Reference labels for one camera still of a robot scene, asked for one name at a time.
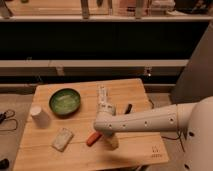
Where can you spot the long shelf rail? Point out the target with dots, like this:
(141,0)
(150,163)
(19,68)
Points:
(92,63)

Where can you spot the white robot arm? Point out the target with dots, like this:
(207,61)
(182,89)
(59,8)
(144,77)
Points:
(195,120)

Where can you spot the white tube bottle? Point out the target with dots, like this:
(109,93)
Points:
(102,94)

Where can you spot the black object bottom left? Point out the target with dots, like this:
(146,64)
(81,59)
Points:
(4,163)

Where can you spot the green bowl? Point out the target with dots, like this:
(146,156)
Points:
(65,102)

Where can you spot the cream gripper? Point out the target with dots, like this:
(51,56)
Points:
(113,141)

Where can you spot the pale sponge block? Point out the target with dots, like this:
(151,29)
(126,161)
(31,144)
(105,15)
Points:
(62,139)

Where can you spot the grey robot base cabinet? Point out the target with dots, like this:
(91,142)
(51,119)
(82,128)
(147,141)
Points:
(196,80)

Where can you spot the white paper cup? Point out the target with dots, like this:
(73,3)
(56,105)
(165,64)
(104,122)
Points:
(40,117)

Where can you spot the black marker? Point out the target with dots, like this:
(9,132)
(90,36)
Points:
(128,109)

